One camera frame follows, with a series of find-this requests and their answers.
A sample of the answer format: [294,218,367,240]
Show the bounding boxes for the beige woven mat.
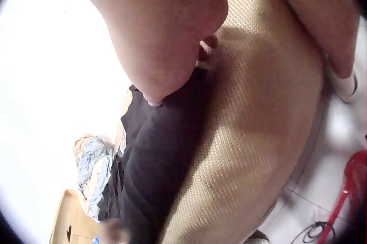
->
[158,0,333,244]

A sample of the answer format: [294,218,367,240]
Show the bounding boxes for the person's right hand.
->
[68,0,360,106]

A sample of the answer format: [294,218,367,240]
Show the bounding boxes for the blue patterned quilt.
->
[74,136,116,222]

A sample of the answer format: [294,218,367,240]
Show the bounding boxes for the white round object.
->
[339,73,358,103]

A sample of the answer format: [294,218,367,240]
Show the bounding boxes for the person's right fingers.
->
[198,35,220,68]

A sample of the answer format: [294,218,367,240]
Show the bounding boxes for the black garment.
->
[120,68,214,244]

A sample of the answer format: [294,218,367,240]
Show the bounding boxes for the person's body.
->
[97,154,131,222]

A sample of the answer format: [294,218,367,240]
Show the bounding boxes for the person's right thumb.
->
[120,40,201,106]

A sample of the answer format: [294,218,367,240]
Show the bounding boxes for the light wooden furniture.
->
[49,189,115,244]

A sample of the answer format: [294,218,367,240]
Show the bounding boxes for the red plastic stool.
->
[323,149,367,244]

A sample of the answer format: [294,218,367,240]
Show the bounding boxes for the black cable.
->
[291,220,331,244]

